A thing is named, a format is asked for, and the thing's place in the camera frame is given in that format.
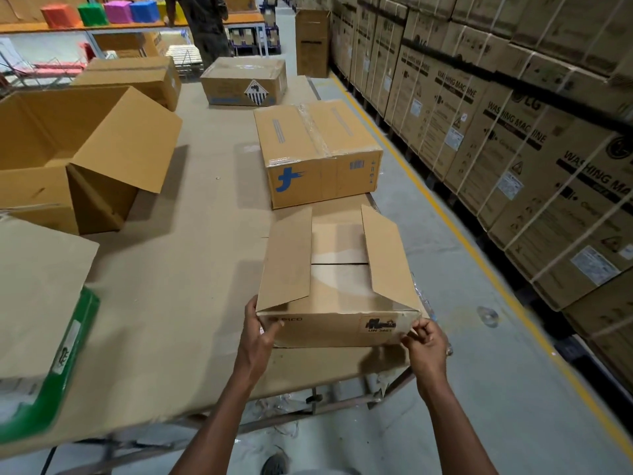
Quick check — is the blue cube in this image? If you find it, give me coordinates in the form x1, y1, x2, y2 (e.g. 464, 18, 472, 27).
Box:
129, 0, 161, 24

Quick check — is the blue logo yellow cardboard box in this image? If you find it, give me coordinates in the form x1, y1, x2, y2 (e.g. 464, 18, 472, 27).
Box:
253, 99, 384, 210

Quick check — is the orange top metal shelf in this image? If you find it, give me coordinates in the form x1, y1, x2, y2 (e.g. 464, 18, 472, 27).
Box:
0, 12, 268, 60

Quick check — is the taped box with hazard label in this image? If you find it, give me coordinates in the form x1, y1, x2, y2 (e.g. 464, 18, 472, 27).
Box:
199, 56, 289, 108

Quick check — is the magenta cube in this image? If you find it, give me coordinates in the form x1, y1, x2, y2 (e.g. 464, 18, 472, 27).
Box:
103, 0, 134, 24

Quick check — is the person's left forearm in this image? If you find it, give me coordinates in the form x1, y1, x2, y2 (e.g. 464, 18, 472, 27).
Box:
169, 378, 268, 475

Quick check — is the green cube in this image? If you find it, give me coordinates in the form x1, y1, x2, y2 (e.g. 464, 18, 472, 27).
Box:
77, 2, 109, 27

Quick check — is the white wire frame rack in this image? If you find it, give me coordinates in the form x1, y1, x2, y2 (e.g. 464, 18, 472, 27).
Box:
0, 39, 88, 90

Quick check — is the tall brown carton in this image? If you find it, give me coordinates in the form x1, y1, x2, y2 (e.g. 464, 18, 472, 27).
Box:
295, 8, 331, 79

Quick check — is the green white CM-1 box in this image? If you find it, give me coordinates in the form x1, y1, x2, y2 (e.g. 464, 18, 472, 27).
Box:
0, 214, 102, 445

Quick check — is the large yellow cardboard box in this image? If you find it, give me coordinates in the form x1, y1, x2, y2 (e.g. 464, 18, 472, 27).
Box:
0, 85, 183, 236

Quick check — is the yellow-brown box with printed tape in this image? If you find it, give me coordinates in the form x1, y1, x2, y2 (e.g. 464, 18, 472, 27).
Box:
71, 55, 183, 112

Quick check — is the person's right hand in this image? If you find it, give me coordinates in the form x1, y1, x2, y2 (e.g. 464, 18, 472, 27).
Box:
400, 317, 452, 403

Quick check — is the person's left hand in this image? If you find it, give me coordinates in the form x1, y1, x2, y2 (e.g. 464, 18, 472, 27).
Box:
231, 295, 286, 387

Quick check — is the grey perforated shoe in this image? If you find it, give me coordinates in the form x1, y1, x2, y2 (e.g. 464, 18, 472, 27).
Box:
260, 452, 290, 475

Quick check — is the person's right forearm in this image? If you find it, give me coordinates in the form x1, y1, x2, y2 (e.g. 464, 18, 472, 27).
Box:
417, 388, 499, 475

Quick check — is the yellow cube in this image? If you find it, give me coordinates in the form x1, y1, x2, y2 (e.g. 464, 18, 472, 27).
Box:
157, 0, 188, 23

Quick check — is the small pale cardboard box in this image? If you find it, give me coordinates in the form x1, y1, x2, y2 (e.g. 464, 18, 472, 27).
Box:
255, 205, 432, 350

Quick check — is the wall of strapped appliance cartons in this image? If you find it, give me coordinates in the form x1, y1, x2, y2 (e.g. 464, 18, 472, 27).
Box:
296, 0, 633, 409

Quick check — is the red cube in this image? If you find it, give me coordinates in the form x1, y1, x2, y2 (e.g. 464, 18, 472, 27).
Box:
40, 3, 82, 29

